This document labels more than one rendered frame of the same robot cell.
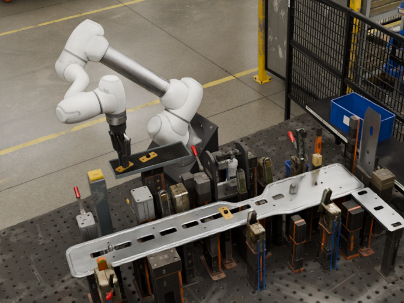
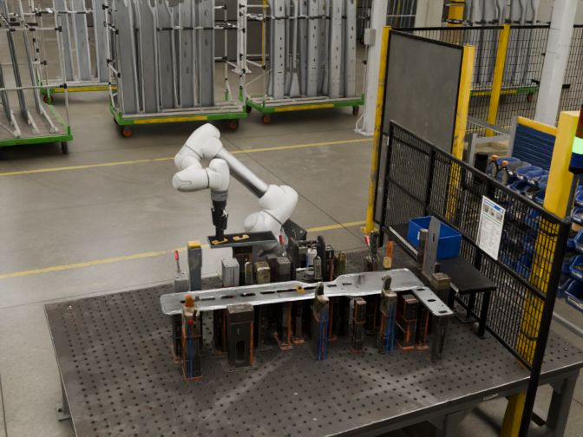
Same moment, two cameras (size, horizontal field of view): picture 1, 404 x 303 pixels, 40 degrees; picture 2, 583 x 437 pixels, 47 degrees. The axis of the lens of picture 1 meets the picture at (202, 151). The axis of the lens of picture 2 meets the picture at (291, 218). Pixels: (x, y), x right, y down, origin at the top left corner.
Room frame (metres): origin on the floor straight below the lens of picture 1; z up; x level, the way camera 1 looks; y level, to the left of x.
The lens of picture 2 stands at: (-1.20, -0.19, 2.64)
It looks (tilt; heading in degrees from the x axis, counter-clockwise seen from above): 22 degrees down; 3
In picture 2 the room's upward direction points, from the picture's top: 2 degrees clockwise
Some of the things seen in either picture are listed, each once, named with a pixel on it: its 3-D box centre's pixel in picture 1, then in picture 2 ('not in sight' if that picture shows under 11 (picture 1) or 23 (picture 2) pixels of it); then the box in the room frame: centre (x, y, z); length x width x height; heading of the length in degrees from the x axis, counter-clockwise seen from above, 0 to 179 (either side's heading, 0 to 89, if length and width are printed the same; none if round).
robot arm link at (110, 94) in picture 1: (109, 94); (216, 174); (2.08, 0.37, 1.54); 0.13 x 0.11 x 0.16; 121
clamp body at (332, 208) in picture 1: (327, 235); (386, 321); (1.85, -0.54, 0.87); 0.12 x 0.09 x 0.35; 20
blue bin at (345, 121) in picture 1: (361, 118); (433, 237); (2.47, -0.84, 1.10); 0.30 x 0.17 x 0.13; 28
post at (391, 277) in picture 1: (391, 250); (438, 338); (1.76, -0.80, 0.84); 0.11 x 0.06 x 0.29; 20
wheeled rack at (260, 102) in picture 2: not in sight; (303, 61); (10.05, 0.28, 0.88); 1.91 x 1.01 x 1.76; 121
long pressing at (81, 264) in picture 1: (222, 216); (296, 290); (1.89, -0.07, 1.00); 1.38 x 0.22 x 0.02; 110
